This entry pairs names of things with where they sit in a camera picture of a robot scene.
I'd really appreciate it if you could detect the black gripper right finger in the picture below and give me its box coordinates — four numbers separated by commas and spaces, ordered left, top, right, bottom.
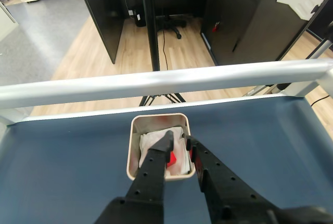
184, 135, 280, 224

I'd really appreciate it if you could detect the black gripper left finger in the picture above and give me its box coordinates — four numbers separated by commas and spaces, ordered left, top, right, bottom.
95, 130, 175, 224

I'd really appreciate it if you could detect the red cube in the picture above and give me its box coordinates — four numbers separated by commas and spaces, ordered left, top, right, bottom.
166, 151, 178, 168

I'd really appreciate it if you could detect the beige square box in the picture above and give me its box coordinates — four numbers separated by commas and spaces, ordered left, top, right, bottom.
126, 113, 196, 182

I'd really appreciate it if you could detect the white crumpled tissue paper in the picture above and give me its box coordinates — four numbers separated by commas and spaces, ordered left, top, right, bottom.
139, 127, 192, 177

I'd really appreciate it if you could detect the black tripod stand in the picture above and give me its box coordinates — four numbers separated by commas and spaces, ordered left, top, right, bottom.
139, 0, 187, 107

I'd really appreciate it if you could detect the black office chair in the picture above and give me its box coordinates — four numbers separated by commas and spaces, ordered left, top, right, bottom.
155, 14, 188, 40

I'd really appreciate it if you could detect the black computer tower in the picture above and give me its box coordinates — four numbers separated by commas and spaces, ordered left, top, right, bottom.
131, 9, 147, 28

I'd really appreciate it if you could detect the black desk with wood top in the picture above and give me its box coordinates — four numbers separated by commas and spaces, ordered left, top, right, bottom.
201, 0, 332, 66

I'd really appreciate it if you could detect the silver stand with black head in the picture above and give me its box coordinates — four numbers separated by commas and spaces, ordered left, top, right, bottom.
306, 20, 333, 60

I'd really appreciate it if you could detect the silver metal cart frame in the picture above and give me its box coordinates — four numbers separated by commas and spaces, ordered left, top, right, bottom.
0, 58, 333, 126

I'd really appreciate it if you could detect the black floor cable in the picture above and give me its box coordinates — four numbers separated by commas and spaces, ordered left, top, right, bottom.
162, 29, 169, 70

